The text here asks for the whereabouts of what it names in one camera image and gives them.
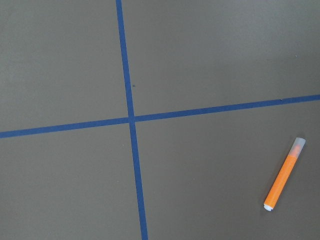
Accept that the orange highlighter pen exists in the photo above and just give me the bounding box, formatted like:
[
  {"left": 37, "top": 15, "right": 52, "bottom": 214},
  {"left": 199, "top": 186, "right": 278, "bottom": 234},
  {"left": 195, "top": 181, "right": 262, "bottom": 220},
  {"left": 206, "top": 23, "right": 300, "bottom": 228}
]
[{"left": 263, "top": 137, "right": 306, "bottom": 212}]

